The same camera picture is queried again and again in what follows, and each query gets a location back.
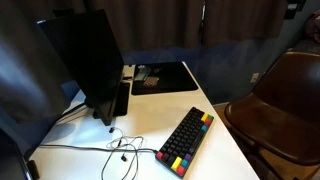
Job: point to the large black computer monitor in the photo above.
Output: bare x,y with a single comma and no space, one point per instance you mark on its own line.
90,60

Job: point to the small black monitor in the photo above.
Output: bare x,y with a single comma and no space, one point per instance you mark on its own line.
8,160

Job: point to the black keyboard with coloured keys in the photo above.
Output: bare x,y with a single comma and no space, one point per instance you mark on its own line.
185,141

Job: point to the black desk mat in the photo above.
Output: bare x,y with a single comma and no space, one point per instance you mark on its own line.
170,78

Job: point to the dark wall box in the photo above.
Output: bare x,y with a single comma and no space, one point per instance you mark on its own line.
293,9

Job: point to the small black block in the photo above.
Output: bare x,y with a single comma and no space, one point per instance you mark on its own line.
33,169

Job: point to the brown folding chair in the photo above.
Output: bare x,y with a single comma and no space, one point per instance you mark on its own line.
283,110

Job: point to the pink cloth bundle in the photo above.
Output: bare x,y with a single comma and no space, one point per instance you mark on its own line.
314,26

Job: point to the green and white packet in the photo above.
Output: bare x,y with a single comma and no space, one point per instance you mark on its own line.
140,74

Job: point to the black monitor stand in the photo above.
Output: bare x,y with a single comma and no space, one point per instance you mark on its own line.
122,100

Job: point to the fabric curtain panel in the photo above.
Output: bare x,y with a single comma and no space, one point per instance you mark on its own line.
26,66
243,20
150,23

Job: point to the small checkered card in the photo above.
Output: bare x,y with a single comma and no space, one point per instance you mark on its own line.
150,81

